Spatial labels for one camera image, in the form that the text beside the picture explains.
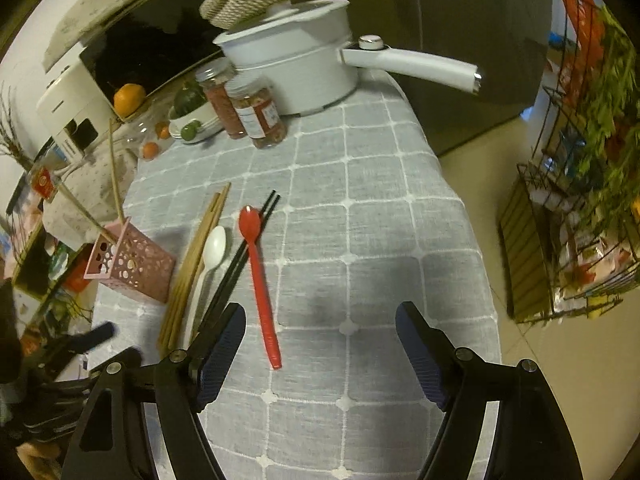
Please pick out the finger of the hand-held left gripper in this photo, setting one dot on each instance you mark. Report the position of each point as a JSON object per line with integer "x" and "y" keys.
{"x": 95, "y": 335}

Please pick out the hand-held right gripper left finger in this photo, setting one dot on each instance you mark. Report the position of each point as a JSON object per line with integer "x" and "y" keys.
{"x": 222, "y": 355}

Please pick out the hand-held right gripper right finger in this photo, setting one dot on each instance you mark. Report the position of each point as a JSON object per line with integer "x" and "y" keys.
{"x": 420, "y": 360}

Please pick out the pink perforated utensil holder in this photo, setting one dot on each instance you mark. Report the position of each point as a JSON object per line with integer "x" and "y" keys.
{"x": 135, "y": 265}

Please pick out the red plastic spoon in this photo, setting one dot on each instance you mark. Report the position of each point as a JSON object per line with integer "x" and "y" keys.
{"x": 257, "y": 280}

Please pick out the black chopstick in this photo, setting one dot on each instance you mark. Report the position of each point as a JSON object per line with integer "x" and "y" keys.
{"x": 242, "y": 260}
{"x": 235, "y": 265}

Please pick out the white plastic spoon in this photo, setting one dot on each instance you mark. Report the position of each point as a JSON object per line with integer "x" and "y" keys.
{"x": 216, "y": 247}

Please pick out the cluttered shelf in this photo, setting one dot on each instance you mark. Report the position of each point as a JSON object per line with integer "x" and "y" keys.
{"x": 40, "y": 280}

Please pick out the floral tablecloth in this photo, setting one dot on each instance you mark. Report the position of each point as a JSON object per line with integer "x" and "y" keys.
{"x": 95, "y": 185}

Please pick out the red label box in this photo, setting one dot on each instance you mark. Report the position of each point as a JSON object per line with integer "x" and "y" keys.
{"x": 44, "y": 182}

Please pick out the grey checked tablecloth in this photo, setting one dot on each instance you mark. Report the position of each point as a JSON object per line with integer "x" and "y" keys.
{"x": 350, "y": 185}

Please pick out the small orange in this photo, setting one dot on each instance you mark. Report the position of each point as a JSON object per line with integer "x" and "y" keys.
{"x": 150, "y": 149}
{"x": 163, "y": 131}

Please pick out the pile of snack packets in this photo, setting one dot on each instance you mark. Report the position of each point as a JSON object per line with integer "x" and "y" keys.
{"x": 595, "y": 270}

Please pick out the small black device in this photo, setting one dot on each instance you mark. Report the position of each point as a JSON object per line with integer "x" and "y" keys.
{"x": 82, "y": 134}

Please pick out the clear glass jar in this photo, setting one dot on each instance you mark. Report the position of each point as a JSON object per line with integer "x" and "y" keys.
{"x": 140, "y": 135}

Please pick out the dry branches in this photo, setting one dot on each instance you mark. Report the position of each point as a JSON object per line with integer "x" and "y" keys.
{"x": 12, "y": 140}

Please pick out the green lime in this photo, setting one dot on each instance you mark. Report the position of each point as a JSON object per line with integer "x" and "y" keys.
{"x": 188, "y": 133}

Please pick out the white bowl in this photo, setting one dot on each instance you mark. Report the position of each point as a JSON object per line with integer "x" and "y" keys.
{"x": 202, "y": 122}

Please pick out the large orange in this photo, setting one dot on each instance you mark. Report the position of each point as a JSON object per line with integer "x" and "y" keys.
{"x": 130, "y": 100}

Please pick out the red label plastic jar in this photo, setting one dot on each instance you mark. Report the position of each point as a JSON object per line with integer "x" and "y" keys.
{"x": 260, "y": 120}

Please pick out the tall clear plastic jar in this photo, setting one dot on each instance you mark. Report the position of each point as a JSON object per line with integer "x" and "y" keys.
{"x": 220, "y": 105}

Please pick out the dark green vegetable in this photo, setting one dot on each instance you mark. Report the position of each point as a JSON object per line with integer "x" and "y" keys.
{"x": 189, "y": 97}

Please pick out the white electric pot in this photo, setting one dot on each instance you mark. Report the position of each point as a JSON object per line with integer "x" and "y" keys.
{"x": 300, "y": 75}

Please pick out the white oven with black door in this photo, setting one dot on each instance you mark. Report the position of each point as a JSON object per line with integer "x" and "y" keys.
{"x": 150, "y": 45}

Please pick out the green leafy vegetables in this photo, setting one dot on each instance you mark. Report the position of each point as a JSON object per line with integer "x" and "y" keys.
{"x": 612, "y": 85}

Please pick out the grey refrigerator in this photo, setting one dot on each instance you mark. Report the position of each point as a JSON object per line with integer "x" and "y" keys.
{"x": 450, "y": 10}

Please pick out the orange plastic bag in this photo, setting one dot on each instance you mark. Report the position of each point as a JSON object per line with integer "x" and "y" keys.
{"x": 575, "y": 15}

